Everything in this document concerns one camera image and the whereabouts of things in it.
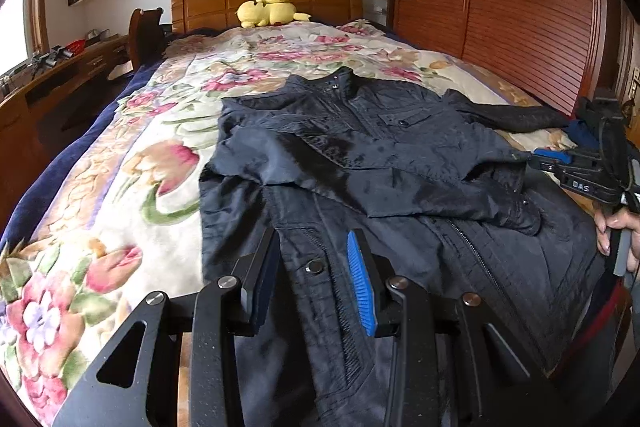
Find yellow plush toy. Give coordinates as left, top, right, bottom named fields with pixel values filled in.
left=236, top=0, right=312, bottom=29

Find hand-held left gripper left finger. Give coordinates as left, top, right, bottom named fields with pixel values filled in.
left=52, top=226, right=282, bottom=427

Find window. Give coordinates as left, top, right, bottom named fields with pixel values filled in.
left=0, top=0, right=42, bottom=78

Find floral fleece blanket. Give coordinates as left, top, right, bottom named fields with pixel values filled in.
left=0, top=19, right=577, bottom=414

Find dark navy jacket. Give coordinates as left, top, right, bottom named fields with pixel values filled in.
left=199, top=67, right=609, bottom=427

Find person's dark trousers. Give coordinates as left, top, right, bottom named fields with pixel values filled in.
left=547, top=279, right=637, bottom=427

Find dark wooden chair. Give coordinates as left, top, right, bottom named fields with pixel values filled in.
left=128, top=7, right=166, bottom=70

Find person's right hand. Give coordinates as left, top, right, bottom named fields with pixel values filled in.
left=593, top=207, right=640, bottom=273

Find wooden desk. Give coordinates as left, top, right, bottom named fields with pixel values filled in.
left=0, top=34, right=134, bottom=188

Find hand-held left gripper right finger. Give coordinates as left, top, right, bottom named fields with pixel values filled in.
left=346, top=229, right=567, bottom=427

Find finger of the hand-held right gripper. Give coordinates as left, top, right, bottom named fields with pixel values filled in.
left=532, top=148, right=572, bottom=164
left=527, top=156, right=569, bottom=176

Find blue cloth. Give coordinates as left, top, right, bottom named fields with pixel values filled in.
left=570, top=117, right=602, bottom=152

